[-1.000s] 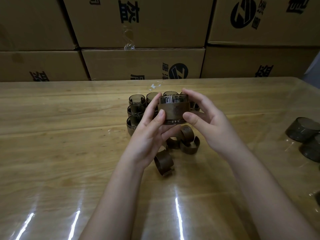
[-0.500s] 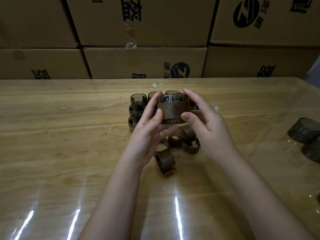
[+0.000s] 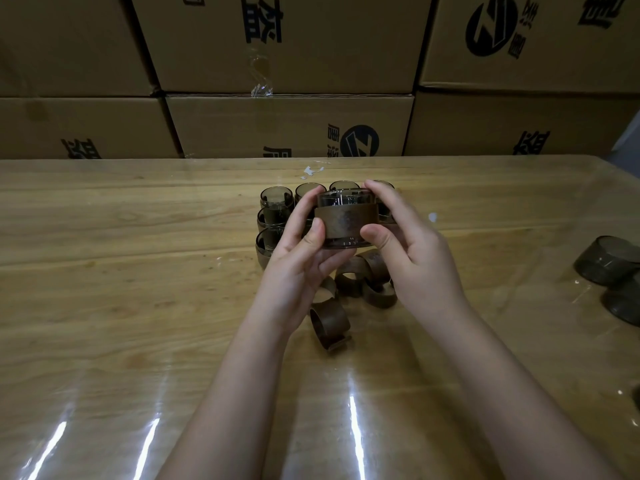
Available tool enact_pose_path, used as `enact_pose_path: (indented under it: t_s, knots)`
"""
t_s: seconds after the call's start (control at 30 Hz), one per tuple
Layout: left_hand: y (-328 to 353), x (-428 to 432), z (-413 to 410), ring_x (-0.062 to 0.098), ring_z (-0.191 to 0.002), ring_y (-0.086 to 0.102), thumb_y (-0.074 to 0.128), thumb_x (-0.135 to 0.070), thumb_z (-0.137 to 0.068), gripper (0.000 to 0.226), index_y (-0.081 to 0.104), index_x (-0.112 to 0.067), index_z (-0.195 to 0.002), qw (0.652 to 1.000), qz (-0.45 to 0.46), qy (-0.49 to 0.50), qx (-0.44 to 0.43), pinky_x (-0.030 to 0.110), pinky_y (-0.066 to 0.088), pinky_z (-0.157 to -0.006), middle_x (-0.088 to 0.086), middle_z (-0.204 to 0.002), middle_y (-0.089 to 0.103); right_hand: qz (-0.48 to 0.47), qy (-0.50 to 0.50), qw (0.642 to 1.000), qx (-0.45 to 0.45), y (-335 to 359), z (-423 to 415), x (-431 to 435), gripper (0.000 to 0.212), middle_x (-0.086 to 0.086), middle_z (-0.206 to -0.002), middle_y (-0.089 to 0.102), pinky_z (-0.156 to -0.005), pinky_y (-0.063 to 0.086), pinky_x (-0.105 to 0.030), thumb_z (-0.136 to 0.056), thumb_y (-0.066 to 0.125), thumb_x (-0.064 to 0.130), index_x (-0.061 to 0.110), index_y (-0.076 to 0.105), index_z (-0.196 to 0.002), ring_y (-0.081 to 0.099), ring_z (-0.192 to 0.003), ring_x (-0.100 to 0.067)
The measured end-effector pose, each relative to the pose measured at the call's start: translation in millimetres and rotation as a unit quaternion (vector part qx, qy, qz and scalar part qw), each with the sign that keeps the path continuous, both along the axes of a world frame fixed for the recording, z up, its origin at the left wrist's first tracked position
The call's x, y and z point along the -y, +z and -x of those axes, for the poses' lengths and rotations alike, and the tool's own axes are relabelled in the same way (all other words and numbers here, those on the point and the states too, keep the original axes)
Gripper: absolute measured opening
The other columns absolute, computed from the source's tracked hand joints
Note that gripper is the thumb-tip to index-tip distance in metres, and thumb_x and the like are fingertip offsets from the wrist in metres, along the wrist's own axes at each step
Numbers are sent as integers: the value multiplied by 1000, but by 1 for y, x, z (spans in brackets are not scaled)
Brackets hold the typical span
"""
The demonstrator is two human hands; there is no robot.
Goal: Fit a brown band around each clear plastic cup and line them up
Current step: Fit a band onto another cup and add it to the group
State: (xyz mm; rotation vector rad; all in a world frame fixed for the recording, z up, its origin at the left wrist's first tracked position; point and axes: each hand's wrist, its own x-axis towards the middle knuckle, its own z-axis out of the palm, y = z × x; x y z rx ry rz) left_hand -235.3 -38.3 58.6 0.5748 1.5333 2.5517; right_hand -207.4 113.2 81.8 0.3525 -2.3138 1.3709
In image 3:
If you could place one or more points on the person's left hand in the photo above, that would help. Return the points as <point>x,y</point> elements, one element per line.
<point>295,284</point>

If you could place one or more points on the person's right hand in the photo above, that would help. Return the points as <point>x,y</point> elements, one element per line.
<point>425,269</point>

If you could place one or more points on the smoky tinted glass cup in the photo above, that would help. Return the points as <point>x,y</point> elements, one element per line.
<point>344,184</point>
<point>309,188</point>
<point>267,239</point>
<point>385,184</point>
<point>385,212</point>
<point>276,193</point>
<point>345,197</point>
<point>272,214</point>

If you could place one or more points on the pile of brown sleeve rings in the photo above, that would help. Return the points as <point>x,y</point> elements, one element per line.
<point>332,322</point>

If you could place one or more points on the cluster of smoky glass cups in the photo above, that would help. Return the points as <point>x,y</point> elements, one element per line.
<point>605,259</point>

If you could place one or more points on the person's left forearm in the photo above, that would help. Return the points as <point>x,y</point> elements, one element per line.
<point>225,409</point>

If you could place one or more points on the person's right forearm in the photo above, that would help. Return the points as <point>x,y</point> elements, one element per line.
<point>525,394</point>

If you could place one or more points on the white paper scrap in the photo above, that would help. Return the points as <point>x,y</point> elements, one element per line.
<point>312,170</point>

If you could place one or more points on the stack of brown cardboard boxes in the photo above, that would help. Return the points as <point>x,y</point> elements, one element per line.
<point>285,124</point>

